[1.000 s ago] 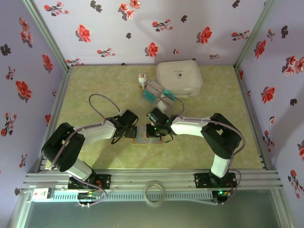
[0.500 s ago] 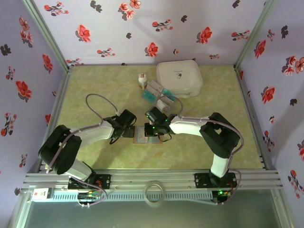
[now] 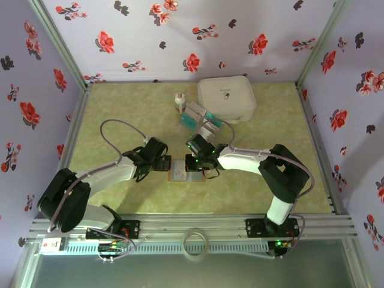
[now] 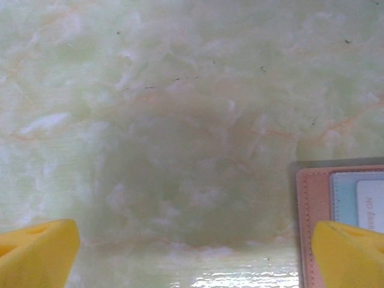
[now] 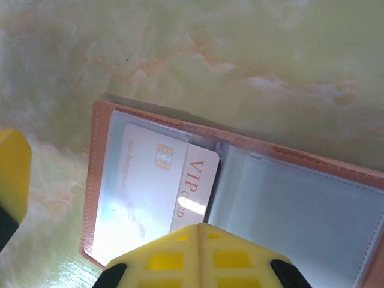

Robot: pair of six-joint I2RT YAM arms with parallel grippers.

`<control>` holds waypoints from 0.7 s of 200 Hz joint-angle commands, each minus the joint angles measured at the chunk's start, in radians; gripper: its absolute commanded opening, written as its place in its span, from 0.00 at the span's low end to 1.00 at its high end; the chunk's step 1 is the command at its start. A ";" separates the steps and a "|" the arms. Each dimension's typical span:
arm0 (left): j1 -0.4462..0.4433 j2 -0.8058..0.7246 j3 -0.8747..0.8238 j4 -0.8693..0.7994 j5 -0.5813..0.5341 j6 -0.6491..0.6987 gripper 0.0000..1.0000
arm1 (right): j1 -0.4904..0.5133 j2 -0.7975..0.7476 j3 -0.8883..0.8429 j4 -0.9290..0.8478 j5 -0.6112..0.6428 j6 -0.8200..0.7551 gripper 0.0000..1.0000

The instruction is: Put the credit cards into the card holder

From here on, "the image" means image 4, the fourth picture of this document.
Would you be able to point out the white credit card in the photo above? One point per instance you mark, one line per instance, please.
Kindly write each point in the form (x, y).
(372, 204)

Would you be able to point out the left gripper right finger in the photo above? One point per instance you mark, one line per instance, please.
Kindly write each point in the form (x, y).
(351, 261)

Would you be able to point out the pink leather card holder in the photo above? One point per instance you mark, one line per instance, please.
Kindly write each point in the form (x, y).
(312, 210)

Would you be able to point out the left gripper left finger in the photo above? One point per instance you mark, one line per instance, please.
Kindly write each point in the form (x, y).
(33, 258)

